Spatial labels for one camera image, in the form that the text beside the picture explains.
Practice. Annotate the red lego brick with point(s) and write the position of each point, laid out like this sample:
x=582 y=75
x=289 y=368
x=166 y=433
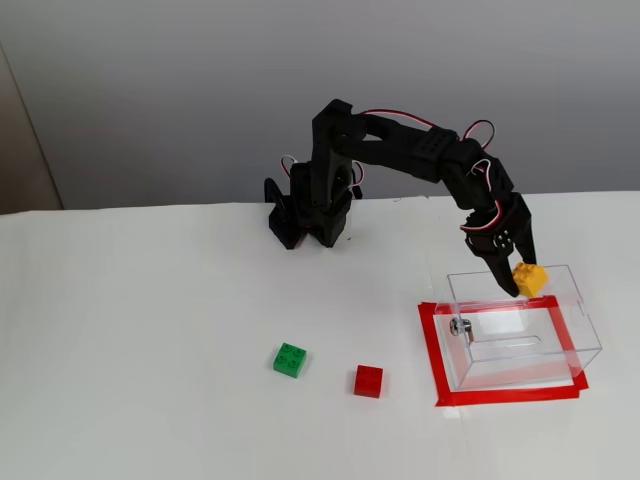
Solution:
x=368 y=381

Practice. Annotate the transparent acrylic box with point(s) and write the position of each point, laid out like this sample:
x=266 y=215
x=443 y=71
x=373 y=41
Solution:
x=575 y=320

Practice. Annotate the yellow lego brick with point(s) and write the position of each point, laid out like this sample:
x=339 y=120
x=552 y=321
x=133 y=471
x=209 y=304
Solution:
x=531 y=281

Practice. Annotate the silver cam lock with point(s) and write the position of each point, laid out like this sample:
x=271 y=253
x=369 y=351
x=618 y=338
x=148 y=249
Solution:
x=459 y=327

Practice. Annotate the green lego brick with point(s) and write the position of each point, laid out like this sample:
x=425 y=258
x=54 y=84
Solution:
x=290 y=361

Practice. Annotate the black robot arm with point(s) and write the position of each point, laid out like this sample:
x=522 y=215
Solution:
x=400 y=150

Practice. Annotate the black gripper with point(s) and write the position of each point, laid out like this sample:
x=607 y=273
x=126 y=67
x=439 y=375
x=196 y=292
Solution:
x=492 y=250

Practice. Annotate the red tape frame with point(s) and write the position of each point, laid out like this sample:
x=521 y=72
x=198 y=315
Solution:
x=432 y=350

